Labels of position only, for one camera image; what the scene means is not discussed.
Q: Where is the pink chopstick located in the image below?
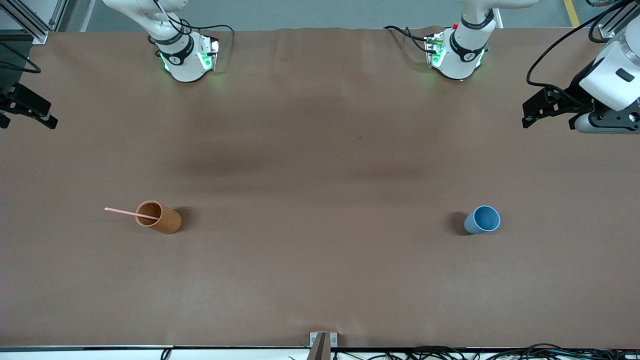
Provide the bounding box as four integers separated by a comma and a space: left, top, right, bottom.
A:
104, 207, 160, 221

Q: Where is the blue cup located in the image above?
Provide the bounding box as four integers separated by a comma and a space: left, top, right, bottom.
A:
463, 205, 501, 235

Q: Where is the orange cup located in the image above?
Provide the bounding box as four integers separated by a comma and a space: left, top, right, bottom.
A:
135, 200, 183, 235

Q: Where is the yellow floor tape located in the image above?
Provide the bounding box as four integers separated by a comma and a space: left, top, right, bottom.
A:
563, 0, 582, 28

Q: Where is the brown table cover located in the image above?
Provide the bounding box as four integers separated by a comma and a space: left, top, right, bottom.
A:
0, 26, 640, 349

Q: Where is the aluminium frame post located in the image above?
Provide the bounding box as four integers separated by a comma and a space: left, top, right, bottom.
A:
597, 0, 640, 40
0, 0, 69, 45

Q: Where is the black left base cable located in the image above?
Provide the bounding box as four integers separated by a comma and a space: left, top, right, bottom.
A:
383, 25, 437, 54

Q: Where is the black base cable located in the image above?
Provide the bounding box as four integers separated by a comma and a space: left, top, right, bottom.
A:
150, 0, 236, 57
383, 25, 437, 54

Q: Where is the black right base cable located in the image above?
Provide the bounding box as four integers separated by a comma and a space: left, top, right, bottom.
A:
150, 0, 236, 57

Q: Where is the black cable bundle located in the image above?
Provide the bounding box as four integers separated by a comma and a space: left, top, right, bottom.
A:
334, 343, 640, 360

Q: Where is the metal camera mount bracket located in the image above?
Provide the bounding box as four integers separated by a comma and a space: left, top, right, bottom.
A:
309, 331, 338, 360

